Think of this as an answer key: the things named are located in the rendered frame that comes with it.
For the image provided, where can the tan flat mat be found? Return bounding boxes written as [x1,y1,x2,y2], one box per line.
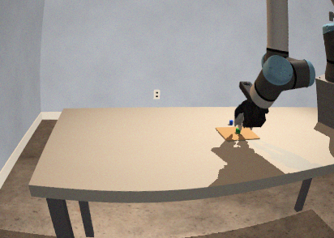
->
[216,127,260,142]

